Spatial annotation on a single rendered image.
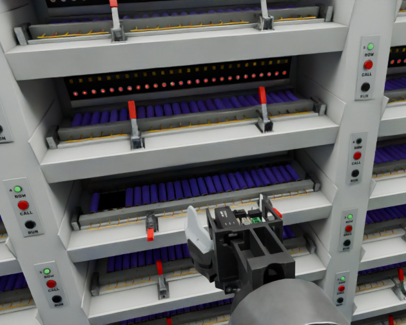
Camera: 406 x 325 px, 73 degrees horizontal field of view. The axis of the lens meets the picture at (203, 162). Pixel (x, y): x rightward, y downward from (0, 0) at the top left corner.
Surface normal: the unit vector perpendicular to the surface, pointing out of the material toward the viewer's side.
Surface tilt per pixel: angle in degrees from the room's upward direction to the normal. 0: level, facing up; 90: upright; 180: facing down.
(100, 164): 106
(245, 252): 2
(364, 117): 90
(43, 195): 90
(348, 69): 90
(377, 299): 16
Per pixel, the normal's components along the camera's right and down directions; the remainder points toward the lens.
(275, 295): -0.30, -0.89
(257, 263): -0.09, -0.94
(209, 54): 0.18, 0.58
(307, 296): 0.14, -0.95
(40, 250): 0.17, 0.33
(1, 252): -0.04, -0.80
